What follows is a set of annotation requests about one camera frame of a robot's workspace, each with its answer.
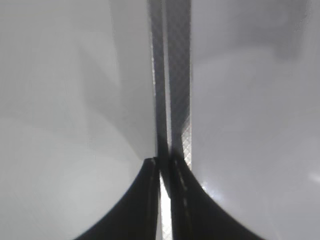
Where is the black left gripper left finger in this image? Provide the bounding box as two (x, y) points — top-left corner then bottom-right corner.
(77, 157), (160, 240)

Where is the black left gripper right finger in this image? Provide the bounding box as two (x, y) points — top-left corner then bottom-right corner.
(159, 152), (247, 240)

